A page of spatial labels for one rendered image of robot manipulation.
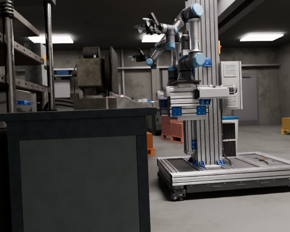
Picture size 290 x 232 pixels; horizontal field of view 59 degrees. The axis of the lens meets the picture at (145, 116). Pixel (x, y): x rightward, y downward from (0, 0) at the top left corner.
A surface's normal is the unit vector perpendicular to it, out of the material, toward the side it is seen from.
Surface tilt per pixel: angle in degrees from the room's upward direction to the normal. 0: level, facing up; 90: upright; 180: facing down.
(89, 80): 92
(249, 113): 90
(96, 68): 92
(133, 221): 90
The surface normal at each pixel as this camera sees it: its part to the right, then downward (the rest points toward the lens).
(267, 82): 0.11, 0.01
